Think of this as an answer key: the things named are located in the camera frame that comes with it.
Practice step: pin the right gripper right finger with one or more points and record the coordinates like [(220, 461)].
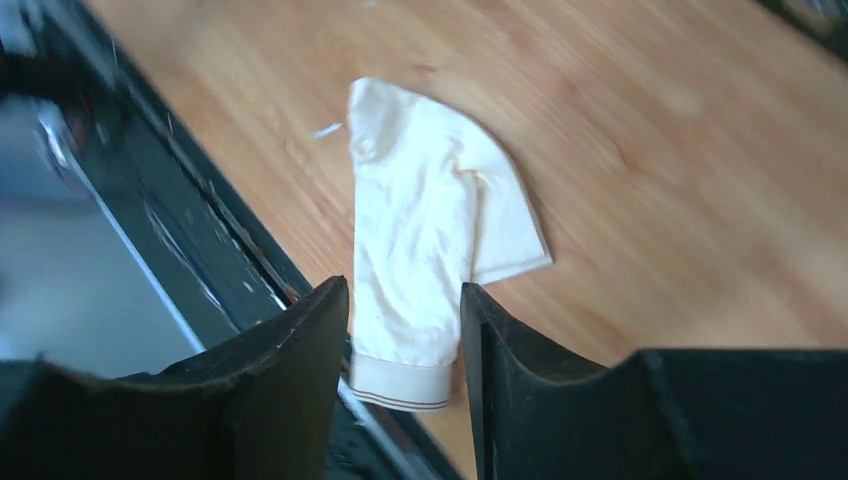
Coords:
[(541, 411)]

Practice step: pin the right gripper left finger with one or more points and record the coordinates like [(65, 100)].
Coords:
[(257, 406)]

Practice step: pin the beige underwear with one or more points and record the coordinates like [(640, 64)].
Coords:
[(438, 203)]

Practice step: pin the aluminium frame rail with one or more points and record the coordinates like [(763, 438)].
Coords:
[(74, 290)]

